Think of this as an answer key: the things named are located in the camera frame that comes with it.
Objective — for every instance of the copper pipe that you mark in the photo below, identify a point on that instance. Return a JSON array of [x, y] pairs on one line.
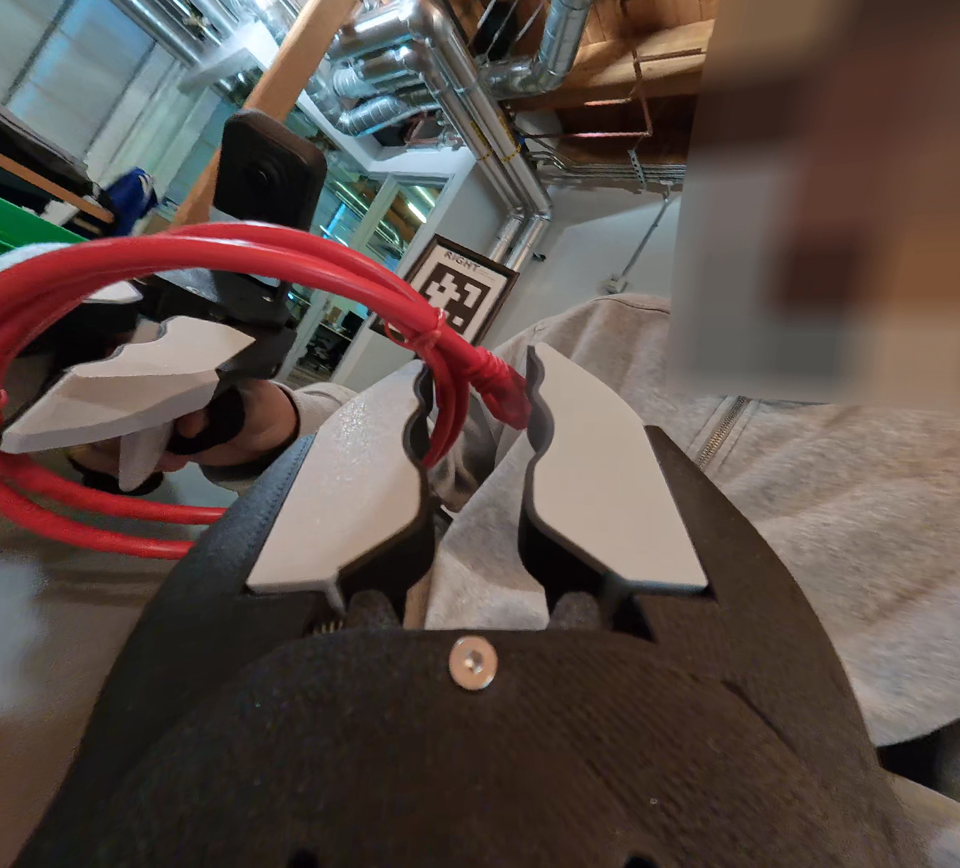
[[643, 96]]

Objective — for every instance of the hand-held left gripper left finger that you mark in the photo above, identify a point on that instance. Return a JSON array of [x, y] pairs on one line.
[[337, 493]]

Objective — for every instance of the blue object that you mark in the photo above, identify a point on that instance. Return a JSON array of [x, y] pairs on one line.
[[133, 192]]

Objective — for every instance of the person's right hand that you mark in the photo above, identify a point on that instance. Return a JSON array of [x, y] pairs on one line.
[[268, 420]]

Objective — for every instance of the metal strut channel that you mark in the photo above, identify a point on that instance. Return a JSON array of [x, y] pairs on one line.
[[615, 171]]

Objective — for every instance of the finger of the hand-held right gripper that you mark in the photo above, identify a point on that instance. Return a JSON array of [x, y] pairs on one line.
[[127, 388], [112, 293]]

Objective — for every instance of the wooden ceiling beam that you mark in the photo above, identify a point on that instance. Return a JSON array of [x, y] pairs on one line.
[[300, 58]]

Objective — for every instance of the person's right forearm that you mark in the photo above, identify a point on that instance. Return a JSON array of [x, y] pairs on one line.
[[321, 405]]

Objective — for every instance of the bundle of silver pipes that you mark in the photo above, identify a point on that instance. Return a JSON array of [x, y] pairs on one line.
[[457, 81]]

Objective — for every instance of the person's grey hoodie torso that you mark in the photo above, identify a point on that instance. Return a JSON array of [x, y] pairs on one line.
[[787, 501]]

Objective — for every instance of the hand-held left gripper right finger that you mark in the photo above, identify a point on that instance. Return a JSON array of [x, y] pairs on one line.
[[607, 478]]

